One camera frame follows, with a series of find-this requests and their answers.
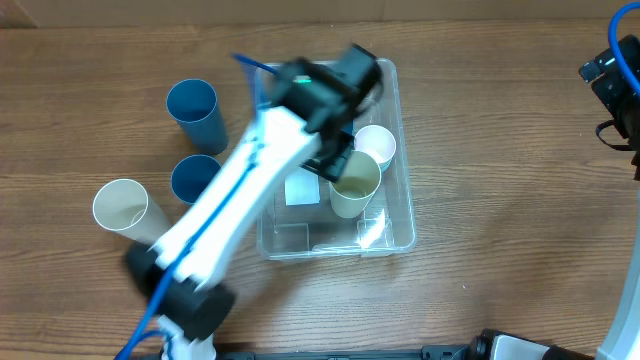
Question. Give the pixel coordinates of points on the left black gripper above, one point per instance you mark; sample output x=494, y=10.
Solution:
x=334, y=165

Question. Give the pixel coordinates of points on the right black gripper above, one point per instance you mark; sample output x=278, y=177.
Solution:
x=609, y=74

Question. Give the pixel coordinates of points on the pink small cup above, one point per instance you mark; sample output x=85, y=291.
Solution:
x=378, y=142

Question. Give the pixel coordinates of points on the beige tall cup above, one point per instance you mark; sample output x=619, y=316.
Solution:
x=124, y=206
x=355, y=188

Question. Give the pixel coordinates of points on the dark blue tall cup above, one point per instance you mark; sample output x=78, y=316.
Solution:
x=191, y=176
x=193, y=103

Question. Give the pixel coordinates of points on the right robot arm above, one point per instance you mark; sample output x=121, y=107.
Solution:
x=622, y=340

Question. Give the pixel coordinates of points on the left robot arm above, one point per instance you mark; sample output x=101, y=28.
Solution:
x=300, y=114

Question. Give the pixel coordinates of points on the white label in bin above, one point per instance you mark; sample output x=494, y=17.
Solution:
x=302, y=188

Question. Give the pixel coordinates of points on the clear plastic storage bin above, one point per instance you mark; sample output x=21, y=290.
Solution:
x=387, y=224

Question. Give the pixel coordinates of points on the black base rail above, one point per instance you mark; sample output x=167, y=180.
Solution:
x=430, y=352

